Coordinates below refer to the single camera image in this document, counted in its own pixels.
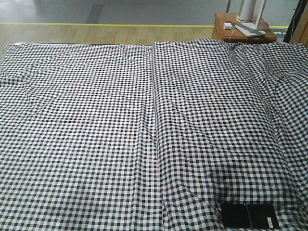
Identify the black smartphone with white label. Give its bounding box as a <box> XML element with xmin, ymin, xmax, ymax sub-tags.
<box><xmin>221</xmin><ymin>203</ymin><xmax>280</xmax><ymax>229</ymax></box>

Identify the black white checkered bed sheet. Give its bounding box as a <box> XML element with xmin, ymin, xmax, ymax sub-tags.
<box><xmin>0</xmin><ymin>39</ymin><xmax>308</xmax><ymax>231</ymax></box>

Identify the white desk lamp base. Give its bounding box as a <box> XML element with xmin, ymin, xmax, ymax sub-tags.
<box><xmin>235</xmin><ymin>23</ymin><xmax>266</xmax><ymax>38</ymax></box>

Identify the wooden bedside table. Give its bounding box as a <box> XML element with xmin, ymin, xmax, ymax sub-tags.
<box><xmin>212</xmin><ymin>12</ymin><xmax>277</xmax><ymax>44</ymax></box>

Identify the white power adapter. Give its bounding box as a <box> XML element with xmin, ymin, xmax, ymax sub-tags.
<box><xmin>223</xmin><ymin>22</ymin><xmax>232</xmax><ymax>30</ymax></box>

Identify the white cylindrical appliance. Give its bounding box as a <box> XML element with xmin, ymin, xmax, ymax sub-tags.
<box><xmin>236</xmin><ymin>0</ymin><xmax>256</xmax><ymax>23</ymax></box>

